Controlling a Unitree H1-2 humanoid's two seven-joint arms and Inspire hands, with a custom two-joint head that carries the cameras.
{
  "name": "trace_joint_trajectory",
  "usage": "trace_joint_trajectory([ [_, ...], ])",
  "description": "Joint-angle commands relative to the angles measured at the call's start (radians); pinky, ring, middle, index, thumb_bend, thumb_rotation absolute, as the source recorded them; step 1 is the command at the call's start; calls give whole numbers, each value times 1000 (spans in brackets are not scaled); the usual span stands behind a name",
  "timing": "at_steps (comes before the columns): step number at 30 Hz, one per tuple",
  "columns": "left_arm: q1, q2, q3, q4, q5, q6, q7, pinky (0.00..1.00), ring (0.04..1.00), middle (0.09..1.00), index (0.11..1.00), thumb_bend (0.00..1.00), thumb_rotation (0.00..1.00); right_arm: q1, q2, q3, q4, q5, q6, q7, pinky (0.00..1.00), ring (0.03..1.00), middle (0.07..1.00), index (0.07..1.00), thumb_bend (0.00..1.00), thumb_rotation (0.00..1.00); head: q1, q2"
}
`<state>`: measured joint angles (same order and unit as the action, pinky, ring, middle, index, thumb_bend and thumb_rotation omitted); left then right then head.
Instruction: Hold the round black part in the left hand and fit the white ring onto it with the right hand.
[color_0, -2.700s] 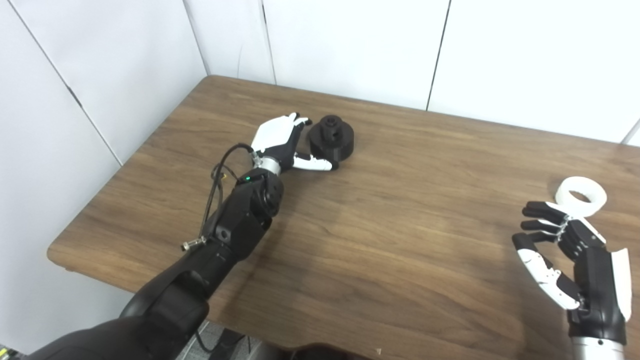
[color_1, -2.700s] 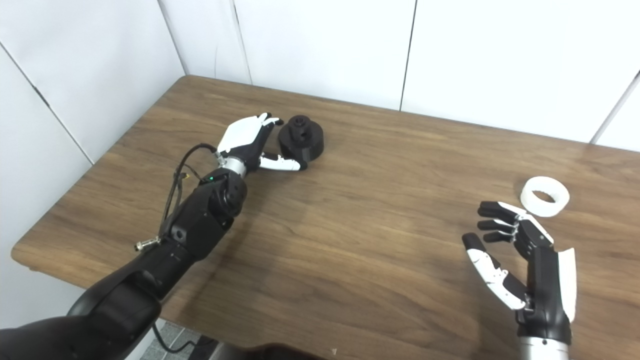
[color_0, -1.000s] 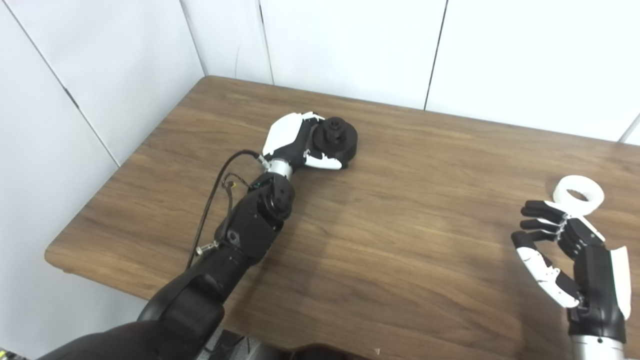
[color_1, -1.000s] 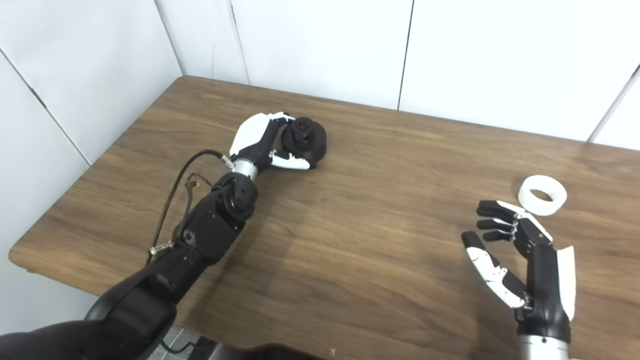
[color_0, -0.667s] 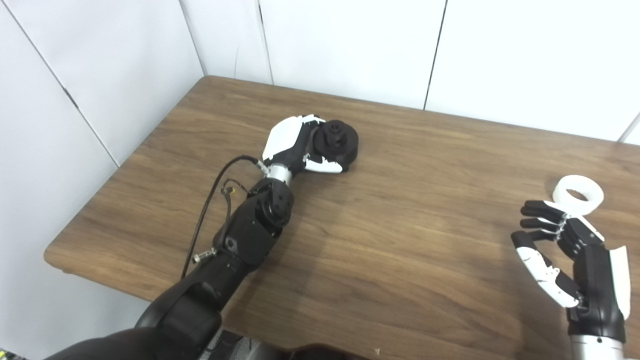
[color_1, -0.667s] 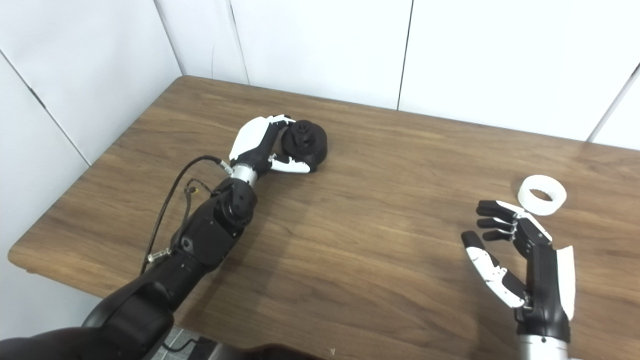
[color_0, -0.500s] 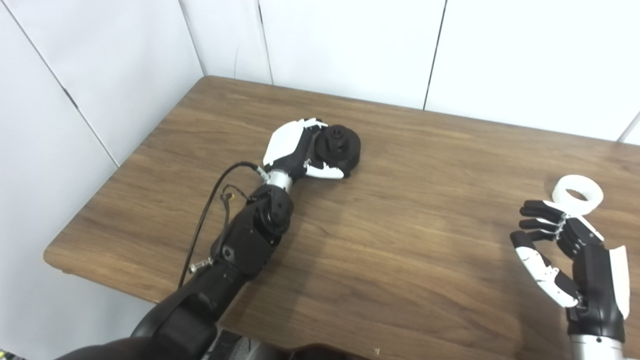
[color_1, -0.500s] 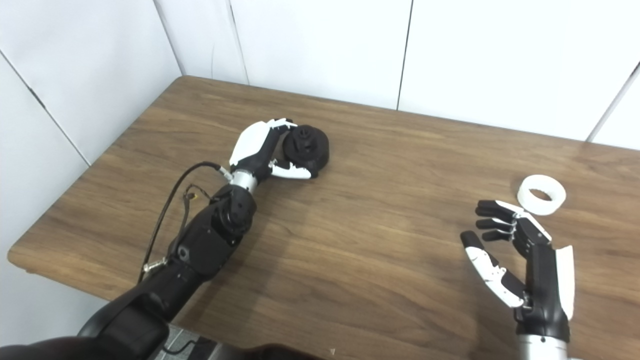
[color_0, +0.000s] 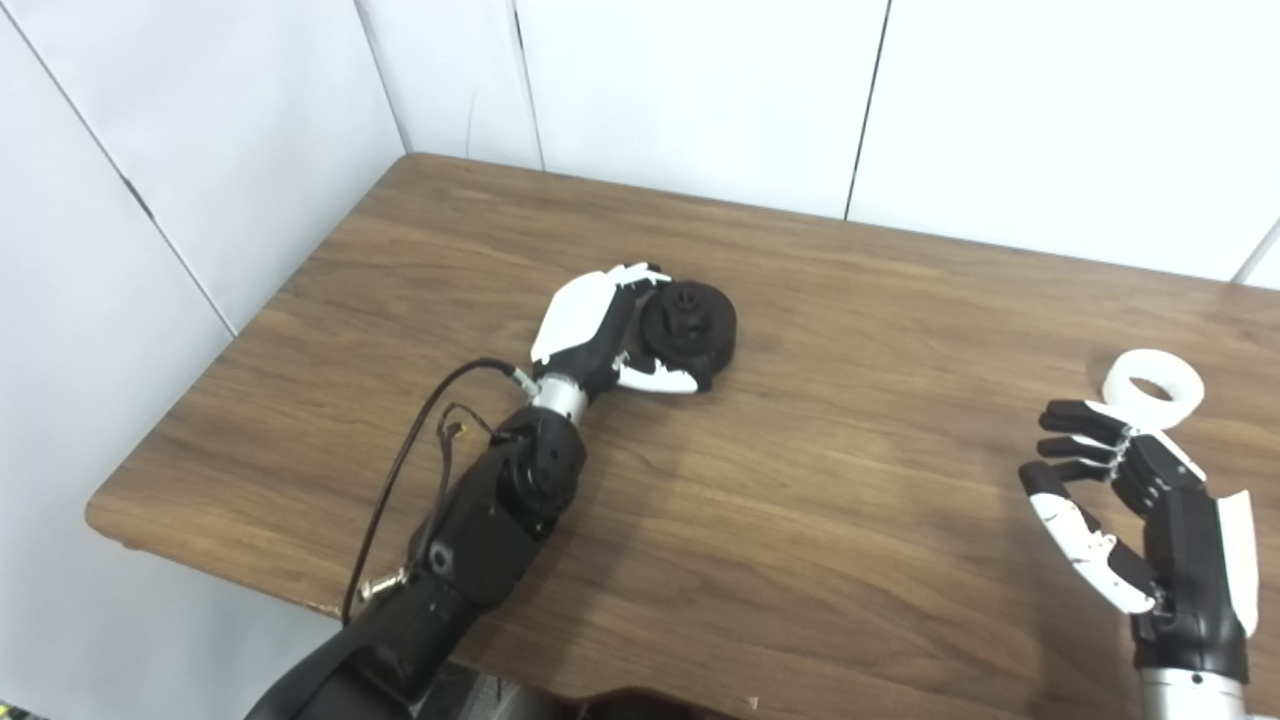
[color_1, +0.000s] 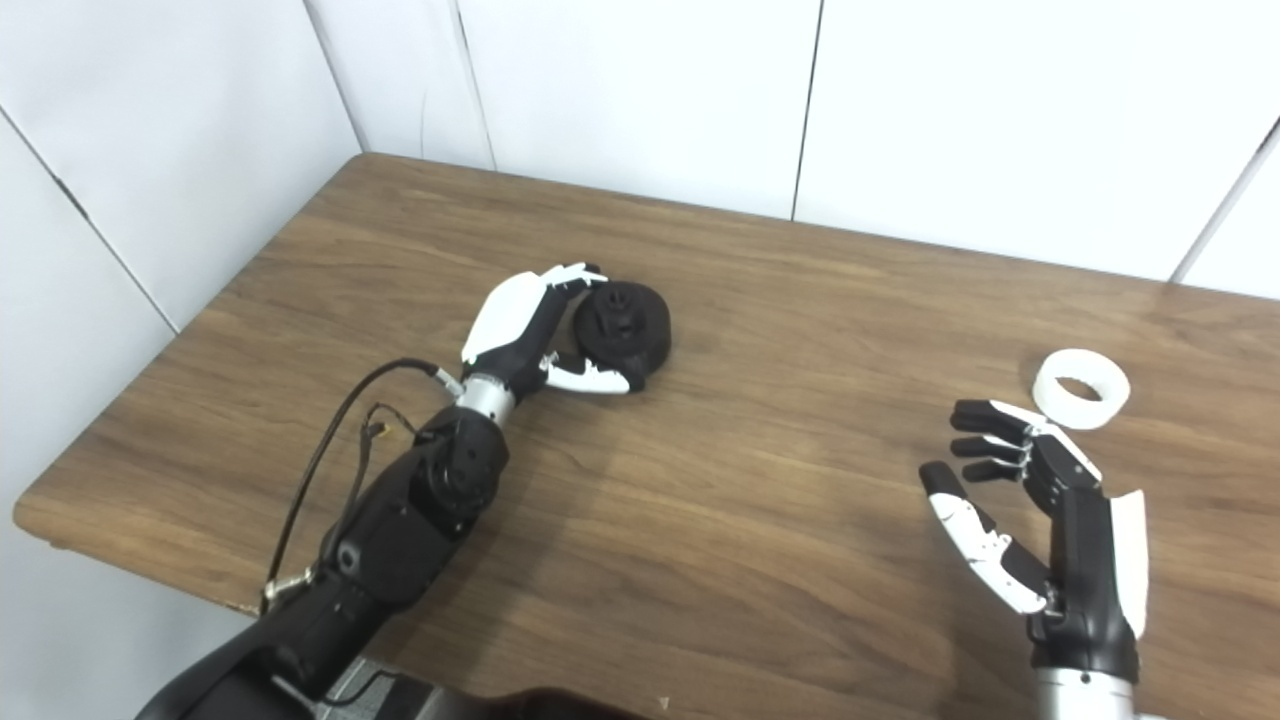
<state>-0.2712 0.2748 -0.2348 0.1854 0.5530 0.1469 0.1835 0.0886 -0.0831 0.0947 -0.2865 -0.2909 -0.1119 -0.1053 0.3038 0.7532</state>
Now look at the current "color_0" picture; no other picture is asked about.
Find black and white left hand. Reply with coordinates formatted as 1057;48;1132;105
530;262;713;401

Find black and white right hand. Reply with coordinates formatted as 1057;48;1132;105
1018;398;1259;686

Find round black stepped part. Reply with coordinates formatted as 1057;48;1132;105
638;281;739;393

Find white toothed ring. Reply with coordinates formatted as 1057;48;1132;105
1102;349;1206;431

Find dark robot torso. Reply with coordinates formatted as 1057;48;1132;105
575;685;746;720

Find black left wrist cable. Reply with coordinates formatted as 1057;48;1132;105
340;357;536;626

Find thin left arm wires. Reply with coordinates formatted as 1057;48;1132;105
435;402;501;521

